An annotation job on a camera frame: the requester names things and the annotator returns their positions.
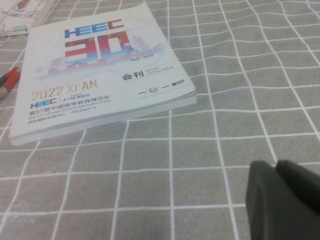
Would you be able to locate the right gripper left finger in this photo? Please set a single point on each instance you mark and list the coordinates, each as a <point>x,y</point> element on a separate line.
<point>270,212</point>

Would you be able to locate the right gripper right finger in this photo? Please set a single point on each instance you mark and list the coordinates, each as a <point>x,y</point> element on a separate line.
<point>302,185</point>

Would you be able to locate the red pen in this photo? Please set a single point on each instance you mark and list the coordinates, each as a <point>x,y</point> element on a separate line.
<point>11,82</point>

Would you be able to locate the black marker with red caps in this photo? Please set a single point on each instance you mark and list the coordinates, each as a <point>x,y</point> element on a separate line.
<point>13,70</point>

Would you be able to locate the grey checked tablecloth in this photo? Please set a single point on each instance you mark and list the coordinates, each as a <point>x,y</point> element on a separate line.
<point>175,175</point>

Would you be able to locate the white HEEC show catalogue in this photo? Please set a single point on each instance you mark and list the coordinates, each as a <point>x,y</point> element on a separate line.
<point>100,75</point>

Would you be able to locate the book with street map cover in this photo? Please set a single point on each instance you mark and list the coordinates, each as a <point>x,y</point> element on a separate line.
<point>15,22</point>

